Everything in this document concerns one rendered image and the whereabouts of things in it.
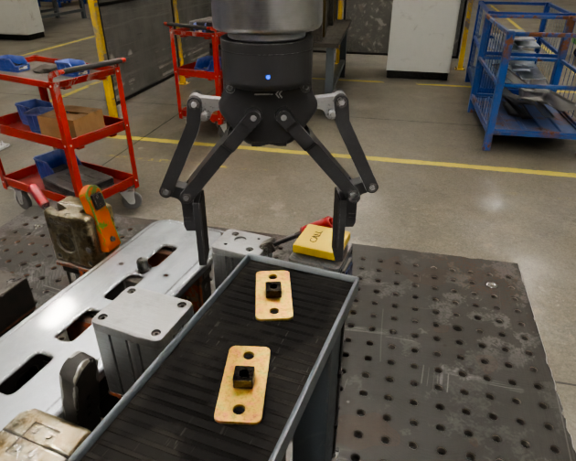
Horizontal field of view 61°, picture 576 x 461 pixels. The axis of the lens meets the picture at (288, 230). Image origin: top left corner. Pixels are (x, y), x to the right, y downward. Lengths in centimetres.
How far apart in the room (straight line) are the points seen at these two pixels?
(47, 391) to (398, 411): 64
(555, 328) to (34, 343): 219
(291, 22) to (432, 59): 650
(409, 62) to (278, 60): 649
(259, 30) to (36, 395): 52
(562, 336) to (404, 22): 501
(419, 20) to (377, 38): 105
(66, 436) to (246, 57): 39
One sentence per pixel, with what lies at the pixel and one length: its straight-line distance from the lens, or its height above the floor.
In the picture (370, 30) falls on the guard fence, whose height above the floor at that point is 47.
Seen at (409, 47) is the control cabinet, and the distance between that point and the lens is 684.
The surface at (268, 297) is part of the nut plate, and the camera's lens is 52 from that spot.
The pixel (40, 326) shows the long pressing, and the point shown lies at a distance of 82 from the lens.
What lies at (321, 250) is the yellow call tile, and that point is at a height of 116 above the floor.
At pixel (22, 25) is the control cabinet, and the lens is 1091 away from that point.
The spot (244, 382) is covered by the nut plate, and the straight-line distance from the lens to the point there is 43.
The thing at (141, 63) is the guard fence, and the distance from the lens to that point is 576.
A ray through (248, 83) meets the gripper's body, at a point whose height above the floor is 139.
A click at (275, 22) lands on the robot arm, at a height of 144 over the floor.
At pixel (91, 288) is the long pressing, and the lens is 87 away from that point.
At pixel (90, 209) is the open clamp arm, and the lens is 96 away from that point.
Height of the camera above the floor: 148
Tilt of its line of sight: 30 degrees down
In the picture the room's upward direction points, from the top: straight up
